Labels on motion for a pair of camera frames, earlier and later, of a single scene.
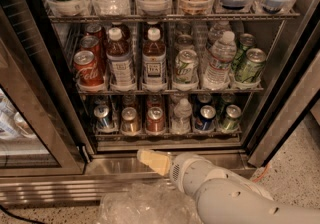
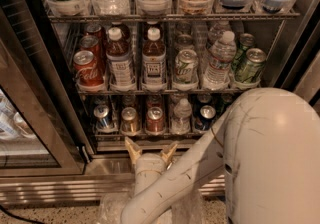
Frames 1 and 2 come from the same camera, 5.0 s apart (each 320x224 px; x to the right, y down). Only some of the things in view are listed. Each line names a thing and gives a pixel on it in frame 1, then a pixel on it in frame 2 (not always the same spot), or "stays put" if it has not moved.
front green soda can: (251, 70) stays put
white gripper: (184, 170) to (149, 162)
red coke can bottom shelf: (155, 120) stays put
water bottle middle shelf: (218, 67) stays put
